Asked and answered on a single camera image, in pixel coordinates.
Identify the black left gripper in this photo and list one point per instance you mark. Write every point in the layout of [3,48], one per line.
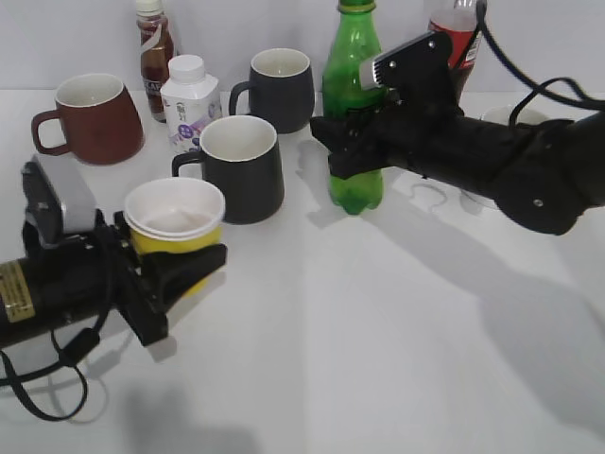
[142,290]

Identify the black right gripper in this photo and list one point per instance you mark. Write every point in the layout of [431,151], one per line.
[416,128]

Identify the yellow paper cup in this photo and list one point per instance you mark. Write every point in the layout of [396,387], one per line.
[174,215]

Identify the green plastic soda bottle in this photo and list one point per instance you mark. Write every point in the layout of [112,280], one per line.
[355,41]

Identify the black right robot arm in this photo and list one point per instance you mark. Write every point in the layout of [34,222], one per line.
[543,177]

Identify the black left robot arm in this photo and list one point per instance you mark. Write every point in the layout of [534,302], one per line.
[83,275]

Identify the black mug back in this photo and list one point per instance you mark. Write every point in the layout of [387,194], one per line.
[281,89]

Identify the black mug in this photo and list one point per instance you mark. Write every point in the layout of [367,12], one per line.
[281,89]
[240,155]

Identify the black mug front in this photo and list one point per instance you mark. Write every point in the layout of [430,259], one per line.
[240,155]

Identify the brown ceramic mug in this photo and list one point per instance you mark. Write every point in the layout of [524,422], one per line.
[99,121]

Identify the cola bottle red label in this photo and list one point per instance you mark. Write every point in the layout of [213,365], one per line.
[458,20]

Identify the white ceramic mug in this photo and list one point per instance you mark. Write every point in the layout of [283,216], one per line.
[501,115]

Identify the white yogurt drink bottle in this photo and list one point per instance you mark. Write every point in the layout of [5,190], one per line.
[191,100]

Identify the brown coffee drink bottle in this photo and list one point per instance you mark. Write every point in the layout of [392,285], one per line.
[156,50]

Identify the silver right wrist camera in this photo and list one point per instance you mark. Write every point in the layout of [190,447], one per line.
[371,71]

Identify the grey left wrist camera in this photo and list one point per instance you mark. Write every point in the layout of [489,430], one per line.
[59,203]

